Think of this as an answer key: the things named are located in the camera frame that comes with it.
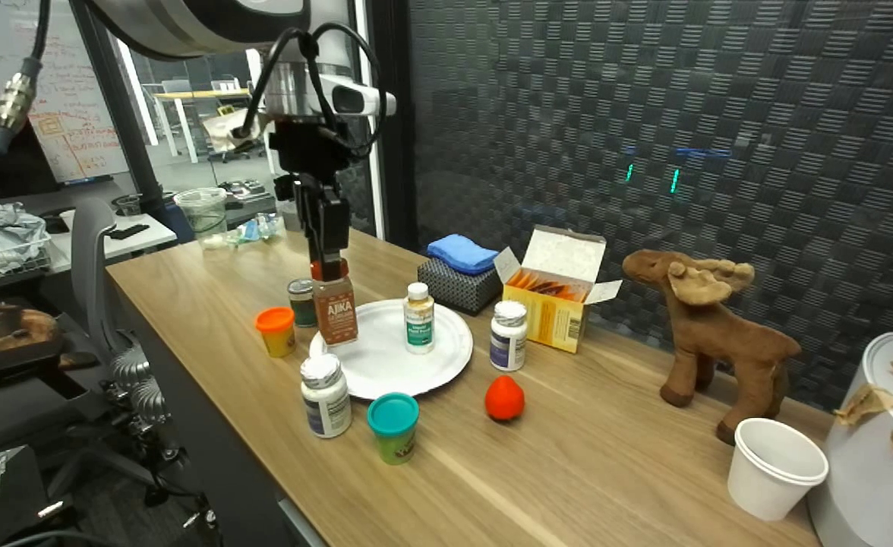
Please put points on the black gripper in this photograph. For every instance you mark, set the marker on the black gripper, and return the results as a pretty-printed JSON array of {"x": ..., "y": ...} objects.
[{"x": 312, "y": 159}]

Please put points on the small green tin can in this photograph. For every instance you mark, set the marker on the small green tin can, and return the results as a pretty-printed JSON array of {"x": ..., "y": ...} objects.
[{"x": 300, "y": 296}]

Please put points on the spice bottle red cap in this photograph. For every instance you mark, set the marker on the spice bottle red cap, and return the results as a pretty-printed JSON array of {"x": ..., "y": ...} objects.
[{"x": 334, "y": 301}]

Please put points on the small white pill bottle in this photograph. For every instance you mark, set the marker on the small white pill bottle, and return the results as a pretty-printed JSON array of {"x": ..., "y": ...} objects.
[{"x": 419, "y": 317}]

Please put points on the white supplement bottle grey lid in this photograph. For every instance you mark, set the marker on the white supplement bottle grey lid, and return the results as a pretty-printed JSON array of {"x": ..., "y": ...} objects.
[{"x": 325, "y": 395}]

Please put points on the teal lid dough tub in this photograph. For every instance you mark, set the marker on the teal lid dough tub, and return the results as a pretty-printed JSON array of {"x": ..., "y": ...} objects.
[{"x": 394, "y": 421}]

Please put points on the white bottle blue label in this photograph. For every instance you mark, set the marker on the white bottle blue label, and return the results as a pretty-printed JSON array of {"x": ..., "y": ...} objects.
[{"x": 507, "y": 334}]

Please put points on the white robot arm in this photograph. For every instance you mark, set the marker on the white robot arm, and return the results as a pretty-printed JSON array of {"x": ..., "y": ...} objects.
[{"x": 307, "y": 101}]

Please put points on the white paper plate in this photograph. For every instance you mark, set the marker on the white paper plate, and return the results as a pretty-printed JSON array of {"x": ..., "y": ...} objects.
[{"x": 379, "y": 361}]

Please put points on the orange lid dough tub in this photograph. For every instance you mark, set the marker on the orange lid dough tub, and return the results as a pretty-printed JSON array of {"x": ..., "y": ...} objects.
[{"x": 276, "y": 326}]

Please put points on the blue folded cloth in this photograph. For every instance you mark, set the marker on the blue folded cloth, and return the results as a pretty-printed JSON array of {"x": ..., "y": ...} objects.
[{"x": 458, "y": 254}]

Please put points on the grey foam block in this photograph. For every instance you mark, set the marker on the grey foam block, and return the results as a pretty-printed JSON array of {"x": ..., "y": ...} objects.
[{"x": 458, "y": 289}]

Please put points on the open yellow cardboard box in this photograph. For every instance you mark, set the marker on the open yellow cardboard box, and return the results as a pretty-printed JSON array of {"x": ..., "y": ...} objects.
[{"x": 558, "y": 278}]

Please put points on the orange plush ball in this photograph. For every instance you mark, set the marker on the orange plush ball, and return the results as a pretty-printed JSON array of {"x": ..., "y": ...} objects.
[{"x": 505, "y": 399}]

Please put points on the brown moose plush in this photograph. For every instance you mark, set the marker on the brown moose plush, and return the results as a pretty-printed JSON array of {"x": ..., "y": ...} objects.
[{"x": 706, "y": 331}]

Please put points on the white paper cup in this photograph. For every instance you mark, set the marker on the white paper cup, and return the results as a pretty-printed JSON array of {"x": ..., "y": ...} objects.
[{"x": 772, "y": 469}]

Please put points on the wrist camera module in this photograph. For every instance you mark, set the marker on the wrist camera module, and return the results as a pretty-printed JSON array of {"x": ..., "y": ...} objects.
[{"x": 354, "y": 97}]

